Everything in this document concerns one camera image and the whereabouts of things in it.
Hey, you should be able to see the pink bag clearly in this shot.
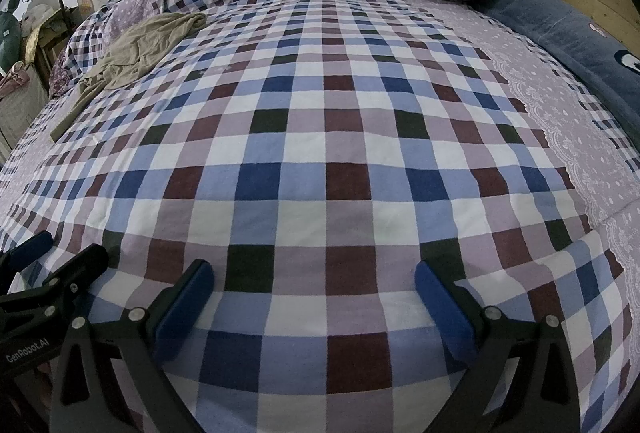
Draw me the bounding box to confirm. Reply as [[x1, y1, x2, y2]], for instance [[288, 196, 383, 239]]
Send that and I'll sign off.
[[0, 60, 31, 96]]

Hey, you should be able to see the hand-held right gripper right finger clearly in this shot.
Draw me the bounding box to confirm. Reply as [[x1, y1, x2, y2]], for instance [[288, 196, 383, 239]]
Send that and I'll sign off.
[[415, 259, 583, 433]]

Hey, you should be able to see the beige shirt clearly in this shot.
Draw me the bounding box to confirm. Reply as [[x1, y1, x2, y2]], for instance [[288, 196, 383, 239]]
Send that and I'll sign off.
[[50, 12, 208, 141]]

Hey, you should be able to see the grey storage cabinet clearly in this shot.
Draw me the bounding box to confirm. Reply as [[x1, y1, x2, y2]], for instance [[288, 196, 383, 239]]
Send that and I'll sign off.
[[0, 63, 51, 159]]

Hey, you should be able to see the wooden crate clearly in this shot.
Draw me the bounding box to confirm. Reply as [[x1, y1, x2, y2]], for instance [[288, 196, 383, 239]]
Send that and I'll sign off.
[[37, 13, 76, 79]]

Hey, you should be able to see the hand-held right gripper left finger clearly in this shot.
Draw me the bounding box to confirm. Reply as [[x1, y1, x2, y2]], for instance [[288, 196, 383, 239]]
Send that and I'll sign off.
[[47, 258, 216, 433]]

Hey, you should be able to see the yellow cloth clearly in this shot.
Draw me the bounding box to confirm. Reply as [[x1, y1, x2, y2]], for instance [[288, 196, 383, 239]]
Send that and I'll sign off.
[[24, 26, 46, 66]]

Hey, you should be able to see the blue-grey plush blanket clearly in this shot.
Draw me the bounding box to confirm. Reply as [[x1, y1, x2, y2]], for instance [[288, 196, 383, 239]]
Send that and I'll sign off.
[[475, 0, 640, 134]]

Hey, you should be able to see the checked bed sheet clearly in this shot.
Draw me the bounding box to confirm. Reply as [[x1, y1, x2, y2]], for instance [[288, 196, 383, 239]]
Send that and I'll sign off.
[[0, 0, 640, 433]]

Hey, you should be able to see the green plush toy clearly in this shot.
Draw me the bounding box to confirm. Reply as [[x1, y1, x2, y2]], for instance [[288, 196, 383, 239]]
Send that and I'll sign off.
[[0, 0, 23, 74]]

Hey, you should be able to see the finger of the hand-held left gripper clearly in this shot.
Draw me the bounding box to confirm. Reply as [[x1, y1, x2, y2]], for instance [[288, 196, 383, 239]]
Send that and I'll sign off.
[[0, 243, 110, 322], [0, 230, 55, 272]]

